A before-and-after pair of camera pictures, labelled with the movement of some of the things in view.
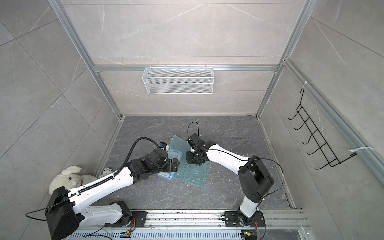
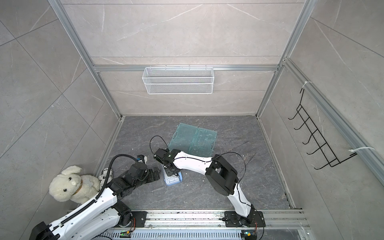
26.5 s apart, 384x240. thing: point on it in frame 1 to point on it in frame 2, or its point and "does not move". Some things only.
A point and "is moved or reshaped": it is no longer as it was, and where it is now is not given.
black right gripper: x=189 y=159 to x=168 y=171
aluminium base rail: x=204 y=220 does not move
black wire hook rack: x=332 y=160 does not move
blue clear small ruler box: x=172 y=153 is moved or reshaped
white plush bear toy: x=70 y=178 does not move
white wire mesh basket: x=178 y=80 does not move
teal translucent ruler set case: x=193 y=173 is moved or reshaped
